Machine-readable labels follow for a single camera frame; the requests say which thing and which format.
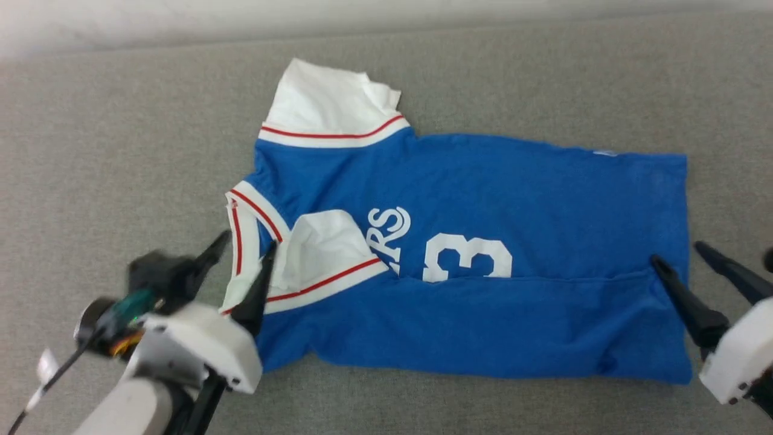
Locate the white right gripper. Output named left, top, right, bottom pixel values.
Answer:
left=650, top=241, right=773, bottom=405

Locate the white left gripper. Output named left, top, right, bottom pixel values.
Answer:
left=74, top=230, right=278, bottom=395

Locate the blue white baseball jersey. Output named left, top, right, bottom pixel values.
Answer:
left=220, top=58, right=694, bottom=385

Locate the grey fabric sofa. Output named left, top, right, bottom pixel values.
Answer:
left=0, top=9, right=773, bottom=435

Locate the white cable label tag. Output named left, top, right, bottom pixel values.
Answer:
left=25, top=348, right=61, bottom=413

